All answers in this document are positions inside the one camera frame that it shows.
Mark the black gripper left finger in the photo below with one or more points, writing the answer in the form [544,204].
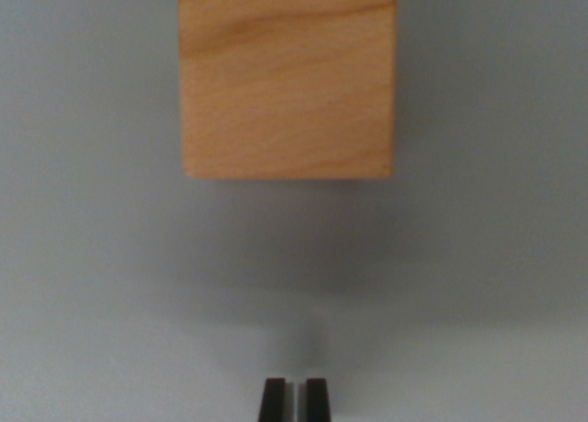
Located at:
[274,402]

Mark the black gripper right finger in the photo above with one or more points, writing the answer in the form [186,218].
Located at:
[317,402]

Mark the wooden cube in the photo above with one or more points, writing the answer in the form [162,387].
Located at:
[287,82]

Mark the grey plastic tray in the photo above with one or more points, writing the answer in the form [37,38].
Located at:
[69,210]

